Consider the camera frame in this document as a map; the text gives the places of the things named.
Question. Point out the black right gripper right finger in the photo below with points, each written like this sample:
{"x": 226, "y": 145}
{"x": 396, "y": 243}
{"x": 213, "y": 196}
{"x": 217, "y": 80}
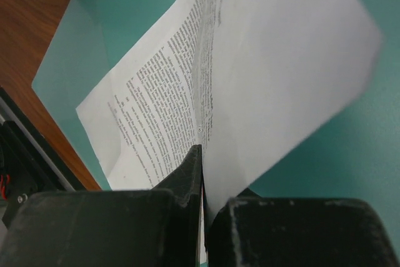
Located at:
{"x": 297, "y": 232}

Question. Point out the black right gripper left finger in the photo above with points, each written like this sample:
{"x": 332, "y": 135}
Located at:
{"x": 151, "y": 227}

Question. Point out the teal file folder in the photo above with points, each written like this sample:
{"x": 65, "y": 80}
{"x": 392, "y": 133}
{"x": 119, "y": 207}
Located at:
{"x": 355, "y": 154}

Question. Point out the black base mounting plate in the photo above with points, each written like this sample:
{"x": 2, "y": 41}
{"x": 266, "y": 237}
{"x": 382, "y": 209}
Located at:
{"x": 29, "y": 164}

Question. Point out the printed paper sheet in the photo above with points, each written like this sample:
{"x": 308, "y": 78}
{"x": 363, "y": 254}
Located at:
{"x": 247, "y": 80}

